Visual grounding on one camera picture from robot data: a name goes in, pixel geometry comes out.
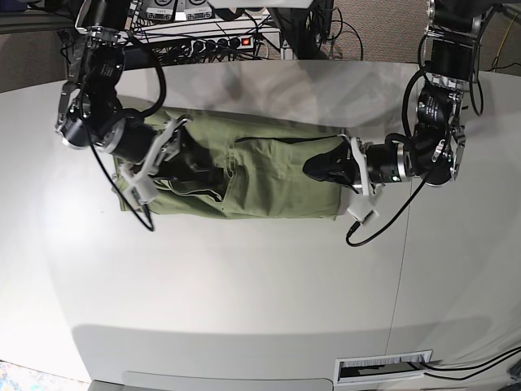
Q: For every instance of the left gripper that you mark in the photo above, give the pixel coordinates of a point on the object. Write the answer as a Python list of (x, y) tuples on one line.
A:
[(364, 168)]

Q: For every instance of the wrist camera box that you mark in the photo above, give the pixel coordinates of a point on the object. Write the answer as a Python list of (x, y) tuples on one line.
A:
[(140, 194), (362, 210)]

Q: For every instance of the black foot pedal middle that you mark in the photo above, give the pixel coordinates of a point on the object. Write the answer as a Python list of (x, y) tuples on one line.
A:
[(159, 14)]

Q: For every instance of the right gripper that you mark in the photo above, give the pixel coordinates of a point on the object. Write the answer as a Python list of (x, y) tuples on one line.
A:
[(145, 154)]

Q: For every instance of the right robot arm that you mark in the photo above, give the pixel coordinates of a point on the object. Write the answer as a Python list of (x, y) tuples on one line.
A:
[(91, 115)]

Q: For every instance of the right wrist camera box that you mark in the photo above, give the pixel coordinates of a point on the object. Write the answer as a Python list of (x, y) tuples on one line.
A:
[(140, 194)]

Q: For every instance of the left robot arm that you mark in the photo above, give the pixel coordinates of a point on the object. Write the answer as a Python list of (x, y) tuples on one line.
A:
[(432, 142)]

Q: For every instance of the table cable grommet slot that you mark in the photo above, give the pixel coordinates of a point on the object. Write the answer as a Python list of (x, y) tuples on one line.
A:
[(380, 369)]

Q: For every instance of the green T-shirt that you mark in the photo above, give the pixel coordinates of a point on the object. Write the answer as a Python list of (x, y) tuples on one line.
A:
[(261, 162)]

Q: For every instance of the white desk frame with cables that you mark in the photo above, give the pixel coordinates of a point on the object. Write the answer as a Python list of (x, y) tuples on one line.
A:
[(313, 33)]

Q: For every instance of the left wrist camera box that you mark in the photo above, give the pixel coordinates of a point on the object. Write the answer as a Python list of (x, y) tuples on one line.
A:
[(362, 210)]

